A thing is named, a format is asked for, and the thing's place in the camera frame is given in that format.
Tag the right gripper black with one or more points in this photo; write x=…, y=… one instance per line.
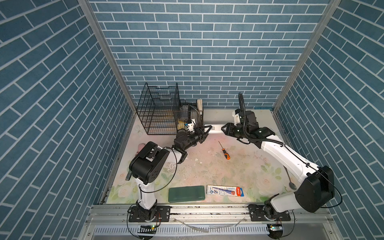
x=230, y=129

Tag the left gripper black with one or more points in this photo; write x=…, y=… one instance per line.
x=200, y=137

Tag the orange black screwdriver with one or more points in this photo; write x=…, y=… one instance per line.
x=226, y=154

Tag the white remote control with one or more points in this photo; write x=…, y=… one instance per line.
x=216, y=129

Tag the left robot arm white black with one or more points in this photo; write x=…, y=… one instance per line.
x=147, y=165

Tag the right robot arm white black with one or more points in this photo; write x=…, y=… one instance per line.
x=315, y=184

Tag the yellow item in basket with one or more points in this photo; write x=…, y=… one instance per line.
x=182, y=124

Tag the white blue red package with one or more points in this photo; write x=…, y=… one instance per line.
x=225, y=191

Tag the pink object on table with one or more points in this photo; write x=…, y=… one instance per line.
x=140, y=147

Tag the green flat case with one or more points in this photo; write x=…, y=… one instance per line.
x=186, y=194

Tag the metal spoon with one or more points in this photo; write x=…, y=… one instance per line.
x=291, y=184

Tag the black wire mesh basket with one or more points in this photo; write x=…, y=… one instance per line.
x=190, y=111

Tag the black wire file rack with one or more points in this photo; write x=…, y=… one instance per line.
x=157, y=109

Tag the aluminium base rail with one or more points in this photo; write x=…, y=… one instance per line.
x=207, y=222

